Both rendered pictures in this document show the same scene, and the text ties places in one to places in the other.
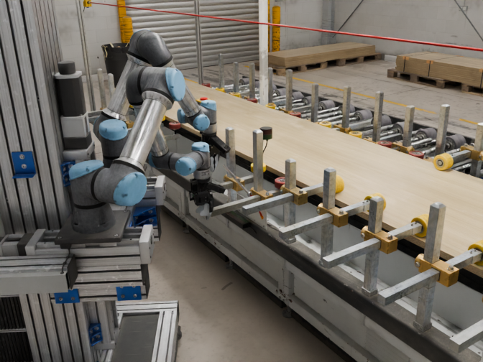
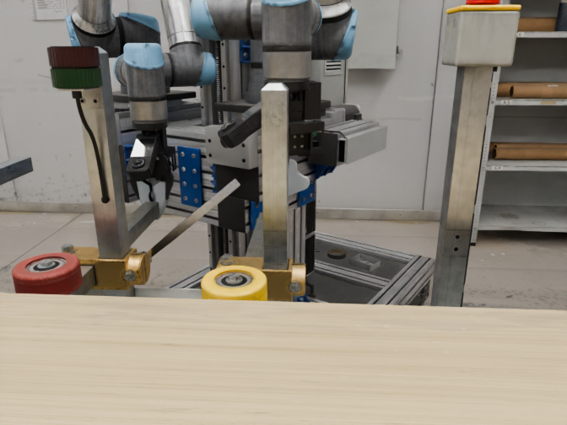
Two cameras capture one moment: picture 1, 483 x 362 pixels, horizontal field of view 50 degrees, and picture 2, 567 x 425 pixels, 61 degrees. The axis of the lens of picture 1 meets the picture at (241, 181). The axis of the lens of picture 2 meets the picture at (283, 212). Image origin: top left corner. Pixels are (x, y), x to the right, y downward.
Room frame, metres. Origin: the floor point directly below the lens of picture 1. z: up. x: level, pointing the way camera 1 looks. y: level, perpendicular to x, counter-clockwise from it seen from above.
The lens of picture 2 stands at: (2.93, -0.48, 1.17)
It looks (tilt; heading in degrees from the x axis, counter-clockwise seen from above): 19 degrees down; 126
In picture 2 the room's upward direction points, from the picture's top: straight up
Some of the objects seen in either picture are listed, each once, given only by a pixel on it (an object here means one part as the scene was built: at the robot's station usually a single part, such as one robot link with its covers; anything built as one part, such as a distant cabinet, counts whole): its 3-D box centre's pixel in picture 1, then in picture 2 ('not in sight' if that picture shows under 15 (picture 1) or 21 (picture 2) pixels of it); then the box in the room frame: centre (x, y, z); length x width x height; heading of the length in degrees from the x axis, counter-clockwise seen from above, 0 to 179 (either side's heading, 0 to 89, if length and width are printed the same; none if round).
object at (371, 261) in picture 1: (372, 255); not in sight; (1.68, -0.48, 0.86); 0.03 x 0.03 x 0.48; 32
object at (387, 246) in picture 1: (378, 238); not in sight; (1.66, -0.49, 0.95); 0.13 x 0.06 x 0.05; 32
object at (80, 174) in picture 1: (89, 181); (138, 36); (1.66, 0.52, 1.21); 0.13 x 0.12 x 0.14; 65
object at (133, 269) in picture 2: (261, 195); (102, 268); (2.30, -0.10, 0.85); 0.13 x 0.06 x 0.05; 32
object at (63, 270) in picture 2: (282, 189); (52, 299); (2.35, -0.20, 0.85); 0.08 x 0.08 x 0.11
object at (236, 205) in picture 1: (249, 201); (112, 249); (2.24, -0.04, 0.84); 0.43 x 0.03 x 0.04; 122
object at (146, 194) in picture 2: (205, 212); (149, 196); (2.10, 0.17, 0.86); 0.06 x 0.03 x 0.09; 122
